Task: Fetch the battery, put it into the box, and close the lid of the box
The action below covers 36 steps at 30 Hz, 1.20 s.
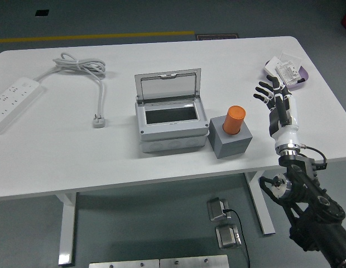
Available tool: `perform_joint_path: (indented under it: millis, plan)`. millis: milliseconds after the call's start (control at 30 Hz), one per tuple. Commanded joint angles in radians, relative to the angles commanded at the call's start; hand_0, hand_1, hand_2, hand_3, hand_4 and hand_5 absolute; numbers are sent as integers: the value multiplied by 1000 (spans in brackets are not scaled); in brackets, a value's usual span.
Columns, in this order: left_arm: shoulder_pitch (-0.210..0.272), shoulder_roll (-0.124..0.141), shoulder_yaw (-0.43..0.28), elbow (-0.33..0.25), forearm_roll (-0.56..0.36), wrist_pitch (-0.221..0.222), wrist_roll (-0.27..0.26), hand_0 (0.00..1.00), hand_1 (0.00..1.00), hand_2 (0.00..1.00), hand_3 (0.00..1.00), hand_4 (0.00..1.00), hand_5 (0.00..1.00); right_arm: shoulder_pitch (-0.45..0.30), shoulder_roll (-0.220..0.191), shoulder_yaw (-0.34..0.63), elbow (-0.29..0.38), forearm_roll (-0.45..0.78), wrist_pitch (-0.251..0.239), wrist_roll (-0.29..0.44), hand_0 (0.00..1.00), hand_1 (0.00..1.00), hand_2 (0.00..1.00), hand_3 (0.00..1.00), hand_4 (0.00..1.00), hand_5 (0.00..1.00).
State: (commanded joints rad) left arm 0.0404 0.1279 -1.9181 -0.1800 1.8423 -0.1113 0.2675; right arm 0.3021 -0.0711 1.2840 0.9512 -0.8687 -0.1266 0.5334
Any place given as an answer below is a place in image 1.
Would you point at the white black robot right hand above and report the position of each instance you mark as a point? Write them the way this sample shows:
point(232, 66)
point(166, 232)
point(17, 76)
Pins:
point(287, 134)

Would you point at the orange cylindrical battery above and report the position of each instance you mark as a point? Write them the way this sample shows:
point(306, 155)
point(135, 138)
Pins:
point(234, 120)

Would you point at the grey plastic junction box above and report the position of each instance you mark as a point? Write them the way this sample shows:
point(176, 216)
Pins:
point(173, 131)

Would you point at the transparent hinged box lid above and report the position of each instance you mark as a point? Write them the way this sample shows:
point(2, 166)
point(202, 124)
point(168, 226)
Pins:
point(167, 86)

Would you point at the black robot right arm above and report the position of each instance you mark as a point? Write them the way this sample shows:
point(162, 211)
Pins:
point(309, 201)

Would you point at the grey cube battery holder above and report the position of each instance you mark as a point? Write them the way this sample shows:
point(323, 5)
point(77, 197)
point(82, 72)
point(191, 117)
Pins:
point(231, 145)

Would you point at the white printed module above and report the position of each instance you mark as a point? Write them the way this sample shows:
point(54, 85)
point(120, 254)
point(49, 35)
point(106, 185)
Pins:
point(287, 73)

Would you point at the purple plastic tray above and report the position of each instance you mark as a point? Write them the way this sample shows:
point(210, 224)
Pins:
point(304, 73)

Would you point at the white paper packet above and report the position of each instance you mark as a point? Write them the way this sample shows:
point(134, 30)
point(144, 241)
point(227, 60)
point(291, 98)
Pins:
point(290, 56)

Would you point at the white table leg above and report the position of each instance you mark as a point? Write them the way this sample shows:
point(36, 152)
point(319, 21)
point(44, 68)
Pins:
point(264, 215)
point(67, 229)

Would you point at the dark floor sign plate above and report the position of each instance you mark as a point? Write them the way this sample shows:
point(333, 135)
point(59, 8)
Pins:
point(217, 37)

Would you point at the silver metal plate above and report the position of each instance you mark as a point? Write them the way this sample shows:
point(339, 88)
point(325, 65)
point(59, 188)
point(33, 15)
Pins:
point(122, 264)
point(194, 262)

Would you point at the black square floor hatch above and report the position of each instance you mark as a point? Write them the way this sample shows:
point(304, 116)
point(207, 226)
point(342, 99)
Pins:
point(42, 12)

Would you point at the white power strip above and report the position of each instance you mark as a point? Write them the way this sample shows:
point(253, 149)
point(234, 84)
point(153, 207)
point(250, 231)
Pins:
point(14, 97)

